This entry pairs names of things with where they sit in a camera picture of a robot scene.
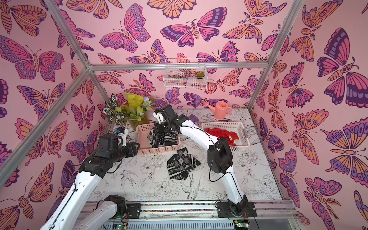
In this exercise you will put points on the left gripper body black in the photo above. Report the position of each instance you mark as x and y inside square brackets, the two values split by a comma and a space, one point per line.
[123, 152]

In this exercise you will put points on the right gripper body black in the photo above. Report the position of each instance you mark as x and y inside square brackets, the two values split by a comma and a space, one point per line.
[162, 124]

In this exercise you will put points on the black white striped sock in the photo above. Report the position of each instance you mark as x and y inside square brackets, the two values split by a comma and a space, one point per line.
[170, 138]

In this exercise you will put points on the black plaid sock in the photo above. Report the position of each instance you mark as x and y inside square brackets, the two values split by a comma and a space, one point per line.
[181, 164]

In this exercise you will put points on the red patterned sock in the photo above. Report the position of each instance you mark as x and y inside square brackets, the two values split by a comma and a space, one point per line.
[230, 136]

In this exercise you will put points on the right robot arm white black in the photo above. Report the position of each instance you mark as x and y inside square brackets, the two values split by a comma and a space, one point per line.
[220, 157]

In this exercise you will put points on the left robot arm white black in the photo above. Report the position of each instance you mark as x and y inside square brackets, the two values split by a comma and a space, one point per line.
[66, 215]

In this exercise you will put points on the pink plastic basket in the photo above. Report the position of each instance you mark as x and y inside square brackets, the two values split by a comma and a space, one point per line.
[145, 146]

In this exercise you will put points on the white plastic basket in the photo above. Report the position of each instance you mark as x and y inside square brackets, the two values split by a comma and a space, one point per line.
[233, 131]

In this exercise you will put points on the purple pink garden trowel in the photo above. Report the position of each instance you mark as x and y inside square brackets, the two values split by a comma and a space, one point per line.
[193, 118]

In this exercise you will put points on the artificial plant bouquet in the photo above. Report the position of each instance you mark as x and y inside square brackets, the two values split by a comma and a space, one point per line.
[130, 108]

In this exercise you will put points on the pink watering can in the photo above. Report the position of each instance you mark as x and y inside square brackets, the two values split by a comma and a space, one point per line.
[220, 110]

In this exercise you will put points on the small green succulent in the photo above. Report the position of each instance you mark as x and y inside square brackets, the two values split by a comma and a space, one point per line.
[200, 74]

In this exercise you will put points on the white wire wall basket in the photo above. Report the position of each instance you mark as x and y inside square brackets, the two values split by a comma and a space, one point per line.
[180, 73]

